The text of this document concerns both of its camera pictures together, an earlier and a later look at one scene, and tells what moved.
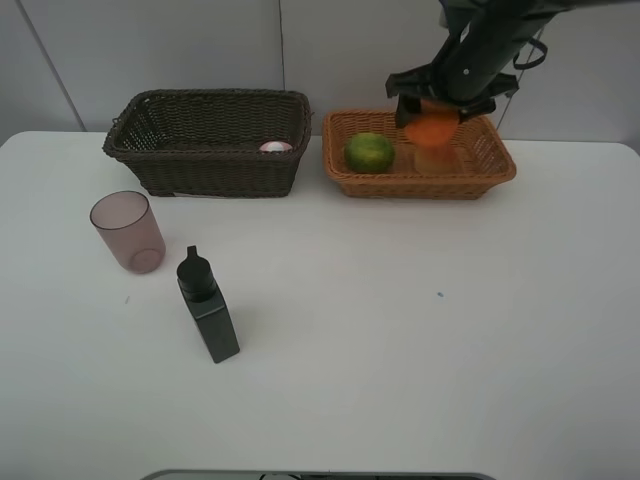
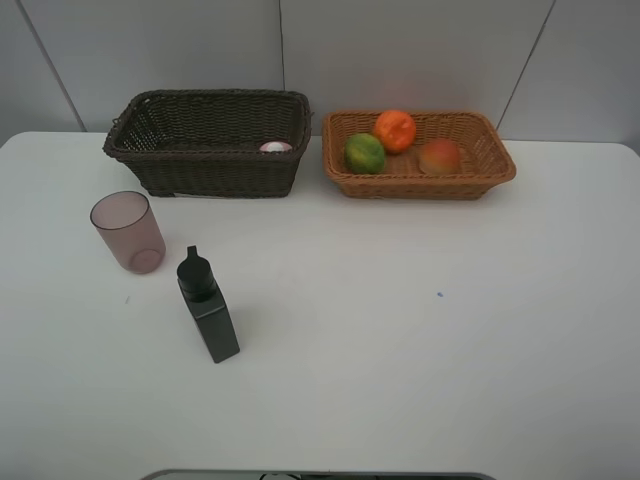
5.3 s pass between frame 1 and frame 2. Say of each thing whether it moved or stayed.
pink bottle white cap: stayed
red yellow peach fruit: stayed
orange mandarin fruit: moved
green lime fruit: stayed
